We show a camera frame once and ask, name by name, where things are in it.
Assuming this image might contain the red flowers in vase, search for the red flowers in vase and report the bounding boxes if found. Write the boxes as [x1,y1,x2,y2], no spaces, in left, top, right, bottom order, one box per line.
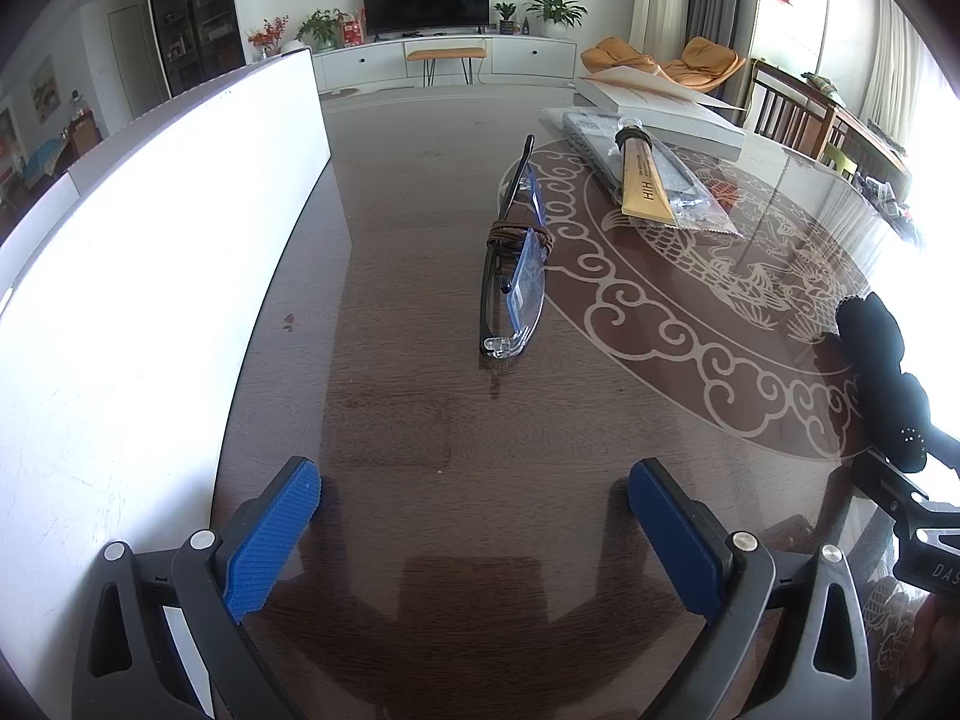
[247,15,290,60]

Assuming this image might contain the dark glass display cabinet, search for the dark glass display cabinet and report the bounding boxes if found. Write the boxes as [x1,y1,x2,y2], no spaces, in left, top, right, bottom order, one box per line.
[148,0,244,96]

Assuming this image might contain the wooden dining chair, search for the wooden dining chair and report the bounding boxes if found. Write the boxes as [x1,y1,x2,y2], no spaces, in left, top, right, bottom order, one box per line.
[743,59,836,161]

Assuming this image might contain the white flat box with orange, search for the white flat box with orange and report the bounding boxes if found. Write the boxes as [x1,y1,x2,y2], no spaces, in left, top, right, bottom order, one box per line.
[574,67,745,161]

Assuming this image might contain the orange rocking chair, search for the orange rocking chair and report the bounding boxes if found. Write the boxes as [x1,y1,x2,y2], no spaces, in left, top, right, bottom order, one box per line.
[581,36,745,93]

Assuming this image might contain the white tv cabinet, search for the white tv cabinet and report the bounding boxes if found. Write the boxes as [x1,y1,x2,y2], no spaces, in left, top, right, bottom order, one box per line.
[313,34,578,94]

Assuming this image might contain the green potted plant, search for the green potted plant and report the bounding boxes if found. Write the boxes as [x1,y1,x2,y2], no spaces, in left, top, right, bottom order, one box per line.
[526,0,589,39]
[296,8,350,52]

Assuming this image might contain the white storage box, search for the white storage box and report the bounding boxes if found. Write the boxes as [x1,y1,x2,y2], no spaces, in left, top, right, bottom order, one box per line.
[2,50,331,718]

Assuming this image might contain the wooden bench stool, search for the wooden bench stool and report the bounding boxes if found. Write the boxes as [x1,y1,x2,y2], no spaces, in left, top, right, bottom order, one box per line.
[405,46,487,88]

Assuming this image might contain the green potted plant right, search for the green potted plant right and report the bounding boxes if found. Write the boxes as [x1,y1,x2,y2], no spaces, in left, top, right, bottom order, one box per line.
[526,0,589,39]

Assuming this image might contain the black television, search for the black television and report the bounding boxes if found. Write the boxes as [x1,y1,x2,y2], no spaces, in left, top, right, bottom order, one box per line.
[363,0,491,36]

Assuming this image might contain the clear safety glasses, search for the clear safety glasses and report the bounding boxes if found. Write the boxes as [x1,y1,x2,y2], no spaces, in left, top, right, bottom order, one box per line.
[478,135,555,361]

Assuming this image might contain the gold tube in plastic bag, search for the gold tube in plastic bag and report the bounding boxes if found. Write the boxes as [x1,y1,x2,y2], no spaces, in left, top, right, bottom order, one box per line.
[544,106,740,238]

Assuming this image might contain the green potted plant left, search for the green potted plant left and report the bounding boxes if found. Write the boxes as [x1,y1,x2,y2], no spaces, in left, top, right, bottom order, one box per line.
[296,8,350,52]

